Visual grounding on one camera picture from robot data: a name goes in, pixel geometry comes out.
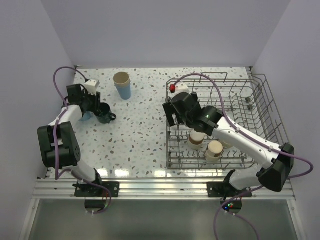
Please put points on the dark green mug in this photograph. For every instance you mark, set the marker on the dark green mug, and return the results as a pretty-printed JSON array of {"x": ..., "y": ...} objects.
[{"x": 104, "y": 114}]

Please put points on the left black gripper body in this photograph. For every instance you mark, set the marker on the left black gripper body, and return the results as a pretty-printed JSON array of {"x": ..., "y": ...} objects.
[{"x": 92, "y": 101}]

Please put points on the aluminium mounting rail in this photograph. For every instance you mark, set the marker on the aluminium mounting rail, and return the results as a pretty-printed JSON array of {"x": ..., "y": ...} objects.
[{"x": 132, "y": 188}]

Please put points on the tall beige cup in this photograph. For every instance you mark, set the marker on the tall beige cup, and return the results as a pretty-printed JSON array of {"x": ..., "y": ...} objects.
[{"x": 121, "y": 79}]

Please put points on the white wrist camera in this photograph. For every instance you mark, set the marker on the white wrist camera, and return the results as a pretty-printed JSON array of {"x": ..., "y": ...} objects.
[
  {"x": 91, "y": 86},
  {"x": 178, "y": 88}
]

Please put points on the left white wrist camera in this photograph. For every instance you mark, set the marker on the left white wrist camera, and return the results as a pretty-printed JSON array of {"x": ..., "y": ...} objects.
[{"x": 91, "y": 86}]

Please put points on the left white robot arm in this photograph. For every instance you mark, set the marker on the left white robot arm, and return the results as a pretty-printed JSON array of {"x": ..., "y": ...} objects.
[{"x": 58, "y": 144}]

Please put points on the round controller board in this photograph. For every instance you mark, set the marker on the round controller board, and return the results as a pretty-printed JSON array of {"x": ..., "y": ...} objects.
[
  {"x": 95, "y": 204},
  {"x": 232, "y": 207}
]

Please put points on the beige brown cup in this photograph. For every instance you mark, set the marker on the beige brown cup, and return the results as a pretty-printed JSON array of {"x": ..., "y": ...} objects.
[
  {"x": 213, "y": 151},
  {"x": 226, "y": 145},
  {"x": 195, "y": 139}
]

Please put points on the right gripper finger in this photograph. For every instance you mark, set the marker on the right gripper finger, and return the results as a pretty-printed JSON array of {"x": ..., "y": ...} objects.
[
  {"x": 169, "y": 110},
  {"x": 181, "y": 117}
]

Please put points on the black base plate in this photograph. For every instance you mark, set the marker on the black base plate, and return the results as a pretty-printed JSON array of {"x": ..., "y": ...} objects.
[
  {"x": 224, "y": 190},
  {"x": 99, "y": 189}
]

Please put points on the blue plastic cup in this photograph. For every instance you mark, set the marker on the blue plastic cup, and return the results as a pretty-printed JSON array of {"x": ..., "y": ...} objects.
[{"x": 124, "y": 91}]

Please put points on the right round controller board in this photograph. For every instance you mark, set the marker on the right round controller board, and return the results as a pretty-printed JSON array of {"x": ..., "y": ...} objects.
[{"x": 232, "y": 207}]

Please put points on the left round controller board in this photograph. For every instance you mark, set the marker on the left round controller board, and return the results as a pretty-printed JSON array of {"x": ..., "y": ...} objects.
[{"x": 95, "y": 204}]

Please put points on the light blue ceramic mug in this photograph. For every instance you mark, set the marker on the light blue ceramic mug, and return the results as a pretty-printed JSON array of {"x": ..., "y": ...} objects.
[{"x": 86, "y": 116}]

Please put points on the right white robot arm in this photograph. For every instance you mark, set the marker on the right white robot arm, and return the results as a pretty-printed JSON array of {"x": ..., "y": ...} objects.
[{"x": 274, "y": 161}]

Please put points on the grey wire dish rack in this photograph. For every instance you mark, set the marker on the grey wire dish rack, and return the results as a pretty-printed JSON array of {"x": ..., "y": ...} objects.
[{"x": 247, "y": 100}]

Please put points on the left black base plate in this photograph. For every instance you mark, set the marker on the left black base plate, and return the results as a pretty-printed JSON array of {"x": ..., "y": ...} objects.
[{"x": 99, "y": 189}]

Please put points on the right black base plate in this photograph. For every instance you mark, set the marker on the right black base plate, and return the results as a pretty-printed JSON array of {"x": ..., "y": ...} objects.
[{"x": 224, "y": 190}]

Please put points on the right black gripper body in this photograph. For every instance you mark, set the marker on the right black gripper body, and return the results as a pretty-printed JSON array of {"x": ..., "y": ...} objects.
[{"x": 195, "y": 97}]

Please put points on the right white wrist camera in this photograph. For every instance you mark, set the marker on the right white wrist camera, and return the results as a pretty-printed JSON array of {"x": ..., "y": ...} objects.
[{"x": 178, "y": 88}]

